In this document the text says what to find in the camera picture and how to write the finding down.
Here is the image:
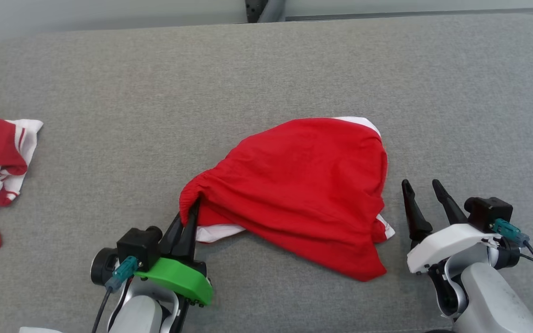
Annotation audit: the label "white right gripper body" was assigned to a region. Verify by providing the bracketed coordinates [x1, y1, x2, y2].
[407, 223, 503, 274]

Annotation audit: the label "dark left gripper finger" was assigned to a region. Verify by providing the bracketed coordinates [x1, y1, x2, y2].
[160, 214, 184, 256]
[172, 199, 201, 262]

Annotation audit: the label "grey fabric sofa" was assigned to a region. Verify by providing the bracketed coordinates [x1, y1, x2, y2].
[0, 13, 533, 333]

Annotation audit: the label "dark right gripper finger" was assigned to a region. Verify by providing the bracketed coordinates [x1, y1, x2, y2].
[402, 179, 433, 248]
[432, 179, 469, 226]

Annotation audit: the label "black cable teal plug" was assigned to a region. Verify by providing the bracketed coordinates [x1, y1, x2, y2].
[492, 218, 533, 327]
[91, 256, 139, 333]

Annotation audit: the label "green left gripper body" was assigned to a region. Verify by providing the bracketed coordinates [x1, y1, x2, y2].
[135, 257, 214, 308]

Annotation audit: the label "left black cable teal plug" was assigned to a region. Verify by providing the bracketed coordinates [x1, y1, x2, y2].
[91, 256, 139, 333]

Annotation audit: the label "red shorts with white trim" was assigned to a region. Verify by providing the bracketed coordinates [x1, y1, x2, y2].
[179, 117, 396, 282]

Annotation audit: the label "right black cable teal plug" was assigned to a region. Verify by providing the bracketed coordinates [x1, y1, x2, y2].
[492, 218, 533, 327]

